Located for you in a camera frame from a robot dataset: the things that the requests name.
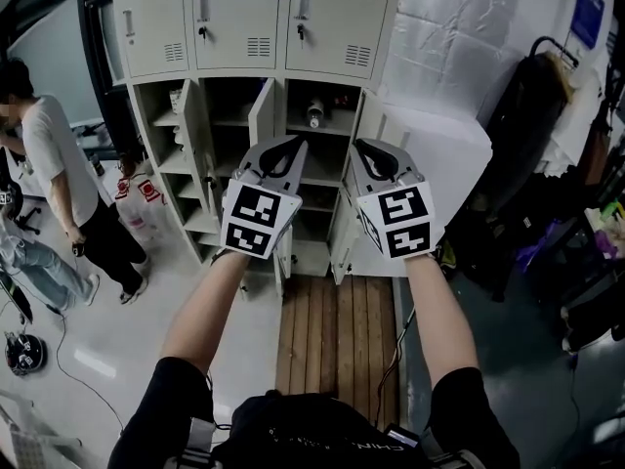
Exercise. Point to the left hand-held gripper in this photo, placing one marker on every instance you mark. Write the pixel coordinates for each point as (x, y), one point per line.
(249, 213)

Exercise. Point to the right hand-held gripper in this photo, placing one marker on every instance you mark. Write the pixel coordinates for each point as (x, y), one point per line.
(405, 213)

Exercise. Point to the white metal locker cabinet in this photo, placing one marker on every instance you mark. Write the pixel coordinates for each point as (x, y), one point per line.
(320, 130)

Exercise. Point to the key with black fob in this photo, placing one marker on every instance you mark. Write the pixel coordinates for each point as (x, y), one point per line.
(301, 33)
(202, 33)

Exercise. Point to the person's right forearm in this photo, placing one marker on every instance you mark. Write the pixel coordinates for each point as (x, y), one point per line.
(439, 320)

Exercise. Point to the person's left forearm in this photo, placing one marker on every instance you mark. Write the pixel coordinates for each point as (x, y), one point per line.
(205, 311)

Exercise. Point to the clear plastic sheet curtain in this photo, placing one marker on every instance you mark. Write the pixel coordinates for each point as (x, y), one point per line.
(439, 164)

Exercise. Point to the clear plastic bottle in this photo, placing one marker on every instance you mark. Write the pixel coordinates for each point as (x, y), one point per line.
(316, 113)

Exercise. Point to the small red item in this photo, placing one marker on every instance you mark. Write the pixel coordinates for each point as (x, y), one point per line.
(342, 99)

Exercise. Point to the white cloth bundle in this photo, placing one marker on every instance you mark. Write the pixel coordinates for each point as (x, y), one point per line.
(179, 139)

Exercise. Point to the black yellow backpack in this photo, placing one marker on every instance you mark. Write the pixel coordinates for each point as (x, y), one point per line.
(445, 257)

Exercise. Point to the white bottle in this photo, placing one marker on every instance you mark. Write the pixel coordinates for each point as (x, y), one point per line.
(176, 101)

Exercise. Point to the clear water bottle red cap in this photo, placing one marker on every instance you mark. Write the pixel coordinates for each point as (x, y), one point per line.
(146, 213)
(124, 193)

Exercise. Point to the wooden plank platform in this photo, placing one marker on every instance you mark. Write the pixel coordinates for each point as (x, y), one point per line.
(332, 335)

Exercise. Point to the purple bag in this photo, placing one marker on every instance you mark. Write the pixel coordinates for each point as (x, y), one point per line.
(542, 242)

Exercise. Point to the white hanging garment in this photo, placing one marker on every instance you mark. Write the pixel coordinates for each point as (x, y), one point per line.
(581, 115)

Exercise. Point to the black coat rack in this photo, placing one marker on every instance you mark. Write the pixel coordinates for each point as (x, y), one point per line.
(556, 47)

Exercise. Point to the black chest-mounted device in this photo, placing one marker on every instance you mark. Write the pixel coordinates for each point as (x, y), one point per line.
(401, 435)

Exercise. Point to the person's black shirt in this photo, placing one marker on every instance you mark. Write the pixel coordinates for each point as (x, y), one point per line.
(317, 433)

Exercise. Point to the black round floor device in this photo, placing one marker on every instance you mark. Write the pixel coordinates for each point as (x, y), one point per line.
(24, 352)

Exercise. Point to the black window frame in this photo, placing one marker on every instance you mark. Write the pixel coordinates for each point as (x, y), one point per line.
(93, 42)

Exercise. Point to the blue wall poster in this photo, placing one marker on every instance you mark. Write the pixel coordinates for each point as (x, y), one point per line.
(588, 12)

